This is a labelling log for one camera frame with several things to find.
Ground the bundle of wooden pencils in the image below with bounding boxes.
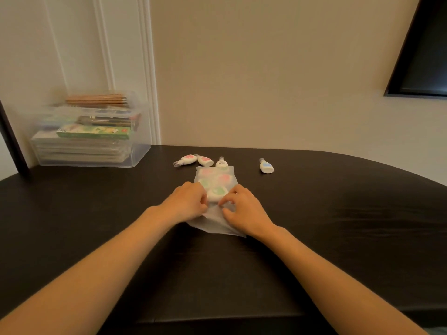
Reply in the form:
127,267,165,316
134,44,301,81
66,94,128,108

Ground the green pencil box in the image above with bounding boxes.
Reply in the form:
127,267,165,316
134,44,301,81
56,123,132,140

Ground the black wall television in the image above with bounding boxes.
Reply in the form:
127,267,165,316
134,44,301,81
384,0,447,99

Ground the person's left forearm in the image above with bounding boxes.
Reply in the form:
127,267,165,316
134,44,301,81
0,207,175,335

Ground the clear plastic storage bin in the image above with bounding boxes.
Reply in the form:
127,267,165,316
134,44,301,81
29,92,152,168

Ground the person's left hand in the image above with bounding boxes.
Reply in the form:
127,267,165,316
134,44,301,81
157,181,209,226

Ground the person's right hand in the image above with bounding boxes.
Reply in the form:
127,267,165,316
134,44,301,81
218,184,277,241

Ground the black framed panel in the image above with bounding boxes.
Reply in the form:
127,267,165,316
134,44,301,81
0,99,30,177

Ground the person's right forearm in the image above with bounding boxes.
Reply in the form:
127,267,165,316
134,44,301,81
260,226,428,335

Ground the translucent plastic sheet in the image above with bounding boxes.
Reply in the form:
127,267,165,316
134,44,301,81
186,166,247,238

